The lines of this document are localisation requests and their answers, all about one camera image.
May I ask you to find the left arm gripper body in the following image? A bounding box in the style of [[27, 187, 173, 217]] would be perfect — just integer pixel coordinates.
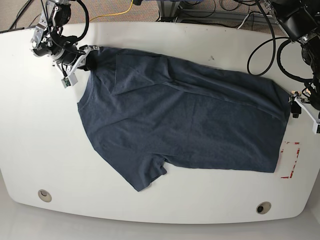
[[288, 91, 320, 123]]

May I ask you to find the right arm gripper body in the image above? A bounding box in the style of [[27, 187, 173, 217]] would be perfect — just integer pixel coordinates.
[[53, 45, 100, 78]]

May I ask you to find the dark blue t-shirt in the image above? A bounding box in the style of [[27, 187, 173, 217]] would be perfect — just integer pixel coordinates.
[[77, 47, 291, 191]]

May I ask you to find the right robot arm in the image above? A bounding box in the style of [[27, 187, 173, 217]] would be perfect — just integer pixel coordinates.
[[30, 0, 100, 87]]

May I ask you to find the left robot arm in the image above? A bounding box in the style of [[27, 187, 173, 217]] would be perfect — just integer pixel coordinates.
[[265, 0, 320, 110]]

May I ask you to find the red tape rectangle marking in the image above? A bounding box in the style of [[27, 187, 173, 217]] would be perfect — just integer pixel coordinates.
[[278, 142, 301, 179]]

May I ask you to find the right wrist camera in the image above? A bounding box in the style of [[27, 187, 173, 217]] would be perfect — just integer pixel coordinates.
[[61, 73, 78, 88]]

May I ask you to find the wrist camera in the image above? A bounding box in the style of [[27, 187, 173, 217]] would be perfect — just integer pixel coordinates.
[[61, 73, 78, 88], [312, 122, 320, 134]]

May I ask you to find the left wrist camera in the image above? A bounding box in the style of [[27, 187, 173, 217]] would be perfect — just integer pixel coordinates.
[[312, 122, 320, 134]]

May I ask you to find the yellow cable on floor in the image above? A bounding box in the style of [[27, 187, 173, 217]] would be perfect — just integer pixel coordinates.
[[87, 0, 133, 24]]

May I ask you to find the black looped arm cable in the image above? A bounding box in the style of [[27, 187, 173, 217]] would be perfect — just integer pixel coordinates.
[[247, 0, 316, 83]]

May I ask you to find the aluminium frame rail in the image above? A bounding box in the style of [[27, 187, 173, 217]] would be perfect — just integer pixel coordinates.
[[156, 0, 268, 29]]

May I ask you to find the right table cable grommet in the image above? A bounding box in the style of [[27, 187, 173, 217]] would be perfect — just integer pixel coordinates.
[[256, 201, 272, 215]]

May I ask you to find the table cable grommet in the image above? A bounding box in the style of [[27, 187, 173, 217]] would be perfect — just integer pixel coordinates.
[[256, 201, 272, 215], [38, 189, 52, 203]]

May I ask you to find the white cable on floor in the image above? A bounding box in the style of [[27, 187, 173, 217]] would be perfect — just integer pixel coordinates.
[[236, 12, 251, 30]]

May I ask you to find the left table cable grommet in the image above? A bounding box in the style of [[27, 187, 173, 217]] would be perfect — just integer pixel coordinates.
[[38, 189, 52, 203]]

